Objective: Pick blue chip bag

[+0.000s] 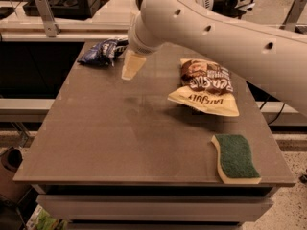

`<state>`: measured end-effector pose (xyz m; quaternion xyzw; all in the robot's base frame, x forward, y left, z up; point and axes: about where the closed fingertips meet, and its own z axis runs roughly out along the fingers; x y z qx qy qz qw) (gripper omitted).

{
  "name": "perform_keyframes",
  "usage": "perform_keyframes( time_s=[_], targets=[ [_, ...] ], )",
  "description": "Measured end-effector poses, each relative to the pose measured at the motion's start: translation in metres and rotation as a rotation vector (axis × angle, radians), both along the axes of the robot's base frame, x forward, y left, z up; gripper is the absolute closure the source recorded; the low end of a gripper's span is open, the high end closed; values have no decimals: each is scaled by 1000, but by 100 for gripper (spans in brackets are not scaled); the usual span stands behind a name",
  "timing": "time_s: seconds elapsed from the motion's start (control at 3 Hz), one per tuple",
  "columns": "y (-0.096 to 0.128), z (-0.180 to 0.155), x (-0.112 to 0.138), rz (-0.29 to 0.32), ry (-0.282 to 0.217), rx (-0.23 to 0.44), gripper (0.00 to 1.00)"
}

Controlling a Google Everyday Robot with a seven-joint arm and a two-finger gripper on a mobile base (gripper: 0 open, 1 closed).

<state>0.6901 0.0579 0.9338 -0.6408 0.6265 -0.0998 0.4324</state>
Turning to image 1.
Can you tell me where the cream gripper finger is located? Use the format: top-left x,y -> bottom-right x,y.
122,50 -> 146,81

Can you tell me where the blue chip bag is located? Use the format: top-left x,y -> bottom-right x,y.
78,37 -> 129,66

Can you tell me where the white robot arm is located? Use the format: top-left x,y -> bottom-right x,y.
128,0 -> 307,116

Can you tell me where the brown and yellow chip bag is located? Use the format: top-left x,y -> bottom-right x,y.
168,58 -> 239,117

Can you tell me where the black tray on shelf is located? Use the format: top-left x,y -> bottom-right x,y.
22,0 -> 109,21

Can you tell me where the glass railing panel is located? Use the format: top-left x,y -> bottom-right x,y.
0,0 -> 307,43

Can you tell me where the green and yellow sponge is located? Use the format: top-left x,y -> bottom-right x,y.
211,134 -> 261,185

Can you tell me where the white table drawer front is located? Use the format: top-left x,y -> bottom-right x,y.
37,195 -> 272,222

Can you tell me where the brown bin at left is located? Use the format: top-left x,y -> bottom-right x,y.
0,147 -> 31,204

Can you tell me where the green package under table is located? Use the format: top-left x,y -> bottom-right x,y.
26,205 -> 68,230

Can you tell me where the left metal railing bracket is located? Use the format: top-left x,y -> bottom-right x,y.
35,0 -> 59,37

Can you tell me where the metal railing bracket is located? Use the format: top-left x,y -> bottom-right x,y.
35,0 -> 59,37
281,0 -> 307,32

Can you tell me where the right metal railing bracket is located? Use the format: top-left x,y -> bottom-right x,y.
281,0 -> 307,32

